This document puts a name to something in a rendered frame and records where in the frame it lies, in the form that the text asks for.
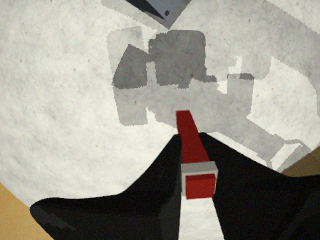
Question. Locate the dark red square peg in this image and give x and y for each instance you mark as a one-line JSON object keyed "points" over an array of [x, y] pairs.
{"points": [[198, 174]]}

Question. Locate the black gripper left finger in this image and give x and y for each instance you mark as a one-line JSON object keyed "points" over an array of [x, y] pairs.
{"points": [[148, 210]]}

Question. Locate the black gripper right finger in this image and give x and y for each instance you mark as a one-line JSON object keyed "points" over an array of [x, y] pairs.
{"points": [[252, 201]]}

